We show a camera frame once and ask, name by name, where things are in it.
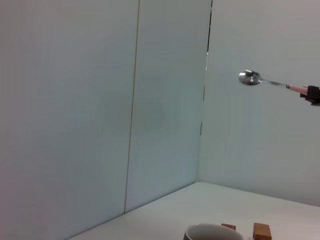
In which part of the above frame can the pink handled metal spoon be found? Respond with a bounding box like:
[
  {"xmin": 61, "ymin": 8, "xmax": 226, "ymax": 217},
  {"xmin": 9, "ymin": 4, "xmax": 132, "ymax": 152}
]
[{"xmin": 238, "ymin": 69, "xmax": 310, "ymax": 95}]

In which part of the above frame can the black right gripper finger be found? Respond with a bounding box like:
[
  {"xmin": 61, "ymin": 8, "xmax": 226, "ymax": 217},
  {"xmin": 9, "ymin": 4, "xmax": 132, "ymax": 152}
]
[{"xmin": 299, "ymin": 85, "xmax": 320, "ymax": 107}]

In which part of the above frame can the grey ceramic coffee cup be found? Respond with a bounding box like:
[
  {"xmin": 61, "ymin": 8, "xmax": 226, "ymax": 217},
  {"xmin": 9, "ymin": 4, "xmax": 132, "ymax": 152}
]
[{"xmin": 183, "ymin": 223, "xmax": 245, "ymax": 240}]

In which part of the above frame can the light brown wooden block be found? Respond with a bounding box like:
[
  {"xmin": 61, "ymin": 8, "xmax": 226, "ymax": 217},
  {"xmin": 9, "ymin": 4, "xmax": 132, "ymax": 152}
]
[{"xmin": 252, "ymin": 222, "xmax": 272, "ymax": 240}]

